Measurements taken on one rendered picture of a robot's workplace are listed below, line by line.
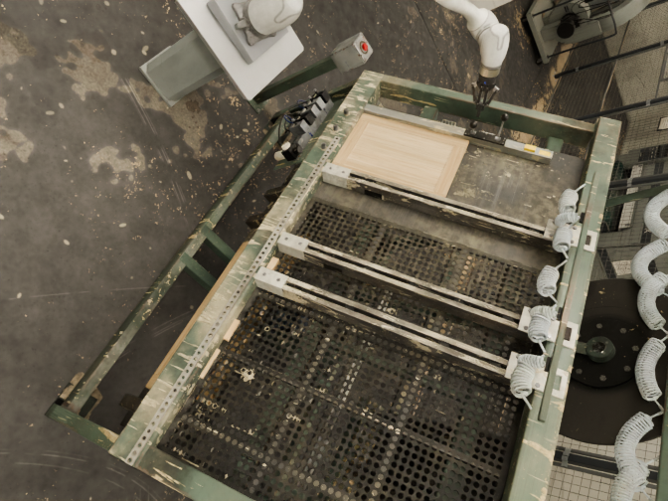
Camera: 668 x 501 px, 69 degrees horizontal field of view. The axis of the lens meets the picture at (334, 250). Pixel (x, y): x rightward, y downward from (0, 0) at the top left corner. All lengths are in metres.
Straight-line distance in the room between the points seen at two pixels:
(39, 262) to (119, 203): 0.48
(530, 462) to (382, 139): 1.57
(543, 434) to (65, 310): 2.09
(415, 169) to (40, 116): 1.77
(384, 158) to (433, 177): 0.26
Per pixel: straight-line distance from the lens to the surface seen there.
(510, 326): 1.92
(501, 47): 2.28
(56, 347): 2.65
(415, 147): 2.49
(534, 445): 1.76
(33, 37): 2.86
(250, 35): 2.39
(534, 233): 2.17
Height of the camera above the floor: 2.53
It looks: 45 degrees down
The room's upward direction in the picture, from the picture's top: 85 degrees clockwise
